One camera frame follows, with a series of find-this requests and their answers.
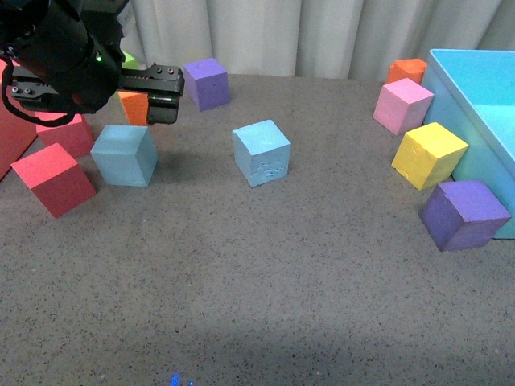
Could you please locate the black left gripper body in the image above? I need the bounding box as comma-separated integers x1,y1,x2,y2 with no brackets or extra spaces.
10,64,184,114

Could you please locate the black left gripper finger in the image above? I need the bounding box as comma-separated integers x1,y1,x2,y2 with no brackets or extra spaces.
146,94,180,125

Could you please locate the light blue block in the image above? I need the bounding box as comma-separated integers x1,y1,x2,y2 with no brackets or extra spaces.
232,120,291,187
90,125,158,187

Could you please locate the orange foam block left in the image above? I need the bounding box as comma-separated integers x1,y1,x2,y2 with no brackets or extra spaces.
117,91,148,126

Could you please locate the orange foam block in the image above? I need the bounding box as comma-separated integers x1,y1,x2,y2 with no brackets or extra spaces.
385,58,427,84
117,91,148,126

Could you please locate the red foam block rear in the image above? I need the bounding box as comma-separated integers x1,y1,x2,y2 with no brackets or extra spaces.
35,114,93,158

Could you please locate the red foam block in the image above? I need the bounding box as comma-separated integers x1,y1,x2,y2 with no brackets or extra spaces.
35,114,93,158
11,143,96,218

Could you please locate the purple foam block rear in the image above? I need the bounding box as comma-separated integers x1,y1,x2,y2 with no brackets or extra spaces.
184,58,230,111

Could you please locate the purple foam block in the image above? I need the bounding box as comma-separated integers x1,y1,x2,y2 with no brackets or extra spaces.
184,58,230,111
419,180,511,252

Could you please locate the green foam block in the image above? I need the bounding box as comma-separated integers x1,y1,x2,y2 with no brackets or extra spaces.
122,51,139,70

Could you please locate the red storage bin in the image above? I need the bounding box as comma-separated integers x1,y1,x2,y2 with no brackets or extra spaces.
0,58,39,181

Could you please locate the red foam block front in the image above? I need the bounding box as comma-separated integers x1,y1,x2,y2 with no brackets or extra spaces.
11,143,96,218

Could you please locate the white pleated curtain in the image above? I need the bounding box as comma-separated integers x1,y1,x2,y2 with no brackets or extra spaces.
122,0,514,80

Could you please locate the pink foam block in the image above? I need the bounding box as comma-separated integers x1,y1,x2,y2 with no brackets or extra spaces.
373,78,434,135

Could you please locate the orange foam block right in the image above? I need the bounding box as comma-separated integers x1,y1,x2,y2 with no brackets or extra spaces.
385,58,427,84

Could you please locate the yellow foam block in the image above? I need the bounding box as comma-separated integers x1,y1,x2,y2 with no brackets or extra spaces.
391,122,468,191

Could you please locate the blue storage bin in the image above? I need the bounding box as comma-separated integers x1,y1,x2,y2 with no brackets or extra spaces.
421,48,515,240

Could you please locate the purple foam block front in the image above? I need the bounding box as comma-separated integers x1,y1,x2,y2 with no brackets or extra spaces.
419,180,511,252

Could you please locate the black cable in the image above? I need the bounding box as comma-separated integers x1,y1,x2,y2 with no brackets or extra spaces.
0,43,77,128

